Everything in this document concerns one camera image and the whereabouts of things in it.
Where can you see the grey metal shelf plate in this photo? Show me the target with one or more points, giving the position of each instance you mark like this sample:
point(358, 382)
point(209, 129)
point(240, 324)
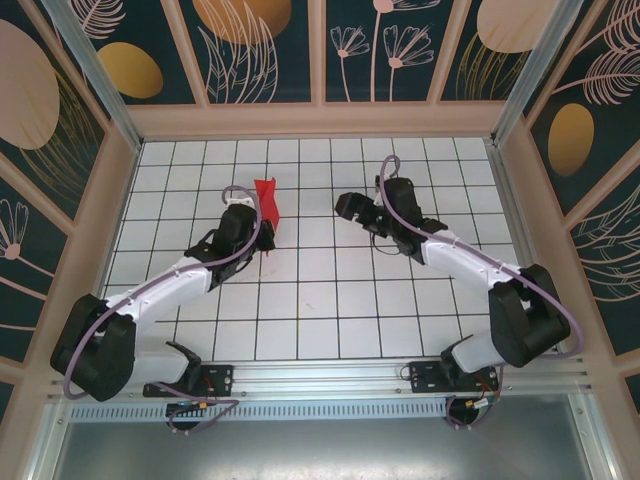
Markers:
point(325, 450)

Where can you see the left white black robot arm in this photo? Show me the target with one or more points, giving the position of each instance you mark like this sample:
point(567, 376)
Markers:
point(160, 295)

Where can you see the yellow power connector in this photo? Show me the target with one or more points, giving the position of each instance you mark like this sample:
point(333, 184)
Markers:
point(480, 402)
point(200, 403)

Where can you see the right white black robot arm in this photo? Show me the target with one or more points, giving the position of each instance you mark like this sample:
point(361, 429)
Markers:
point(470, 264)

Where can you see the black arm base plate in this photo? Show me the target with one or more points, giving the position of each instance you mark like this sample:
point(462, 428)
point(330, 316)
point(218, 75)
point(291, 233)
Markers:
point(425, 375)
point(220, 377)

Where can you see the aluminium side rail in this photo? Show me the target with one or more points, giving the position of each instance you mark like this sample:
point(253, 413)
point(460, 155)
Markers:
point(525, 250)

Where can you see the aluminium mounting rail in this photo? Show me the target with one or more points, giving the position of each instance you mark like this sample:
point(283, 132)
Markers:
point(325, 375)

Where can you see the aluminium frame post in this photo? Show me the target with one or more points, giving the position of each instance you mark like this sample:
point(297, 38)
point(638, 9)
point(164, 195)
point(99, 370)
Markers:
point(98, 80)
point(523, 80)

